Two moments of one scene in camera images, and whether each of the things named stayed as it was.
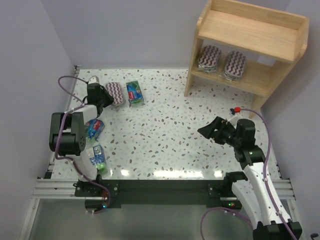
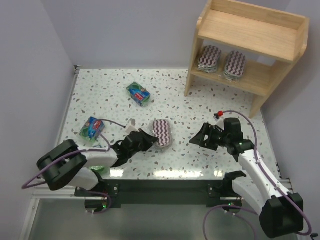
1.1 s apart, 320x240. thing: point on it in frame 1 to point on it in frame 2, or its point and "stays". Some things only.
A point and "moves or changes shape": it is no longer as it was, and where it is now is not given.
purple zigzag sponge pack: x=209 y=57 stays
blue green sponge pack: x=93 y=129 stays
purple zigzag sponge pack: x=235 y=65 stays
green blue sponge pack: x=134 y=93 moves or changes shape
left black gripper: x=100 y=96 to x=141 y=138
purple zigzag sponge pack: x=116 y=90 to x=161 y=130
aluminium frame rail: x=59 y=188 stays
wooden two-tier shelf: x=274 y=33 stays
